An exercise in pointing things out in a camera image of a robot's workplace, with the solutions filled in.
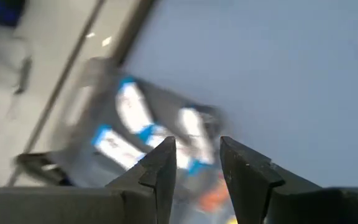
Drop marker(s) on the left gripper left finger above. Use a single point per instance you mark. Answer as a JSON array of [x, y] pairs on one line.
[[154, 186]]

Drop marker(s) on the yellow Sour Patch candy bag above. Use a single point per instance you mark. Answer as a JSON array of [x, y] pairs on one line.
[[232, 220]]

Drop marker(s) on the dark translucent plastic bin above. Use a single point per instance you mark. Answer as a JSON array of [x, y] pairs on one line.
[[166, 99]]

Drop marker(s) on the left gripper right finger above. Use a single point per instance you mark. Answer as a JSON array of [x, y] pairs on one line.
[[247, 186]]

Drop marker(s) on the red gummy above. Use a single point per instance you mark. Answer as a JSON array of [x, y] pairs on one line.
[[213, 196]]

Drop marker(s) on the blue white candy bar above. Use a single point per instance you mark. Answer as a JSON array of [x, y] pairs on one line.
[[196, 133], [134, 104], [183, 157], [117, 147]]

